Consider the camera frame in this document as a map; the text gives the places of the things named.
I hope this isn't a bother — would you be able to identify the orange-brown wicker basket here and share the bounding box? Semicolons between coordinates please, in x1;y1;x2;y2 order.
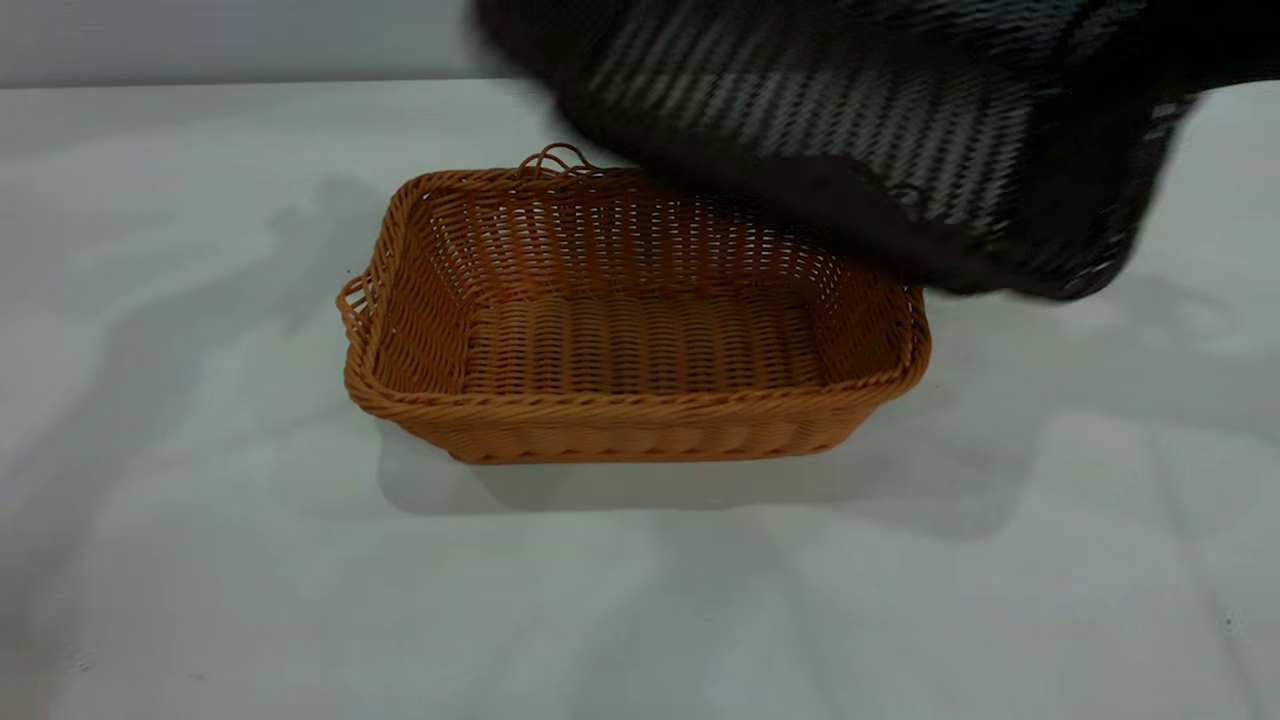
336;143;932;465

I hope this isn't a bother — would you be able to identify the dark brown wicker basket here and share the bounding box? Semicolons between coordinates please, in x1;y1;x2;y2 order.
468;0;1280;302

